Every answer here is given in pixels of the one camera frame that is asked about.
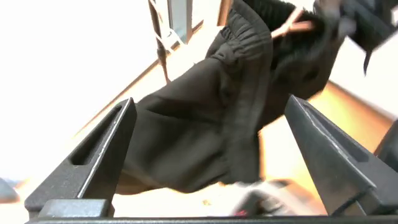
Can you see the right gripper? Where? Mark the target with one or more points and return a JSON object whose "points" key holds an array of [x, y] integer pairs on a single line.
{"points": [[373, 21]]}

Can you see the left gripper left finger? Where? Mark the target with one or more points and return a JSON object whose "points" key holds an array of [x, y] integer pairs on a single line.
{"points": [[93, 161]]}

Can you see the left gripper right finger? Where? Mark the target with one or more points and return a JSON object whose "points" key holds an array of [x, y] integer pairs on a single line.
{"points": [[335, 161]]}

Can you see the pink clothes hanger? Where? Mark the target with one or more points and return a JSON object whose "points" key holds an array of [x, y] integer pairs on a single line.
{"points": [[292, 26]]}

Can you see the black shorts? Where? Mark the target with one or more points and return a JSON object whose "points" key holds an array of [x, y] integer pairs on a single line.
{"points": [[202, 124]]}

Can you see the black clothes rack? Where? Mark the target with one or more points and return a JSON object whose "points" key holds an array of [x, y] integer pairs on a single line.
{"points": [[161, 56]]}

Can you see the window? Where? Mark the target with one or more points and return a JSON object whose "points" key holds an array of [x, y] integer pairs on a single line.
{"points": [[180, 18]]}

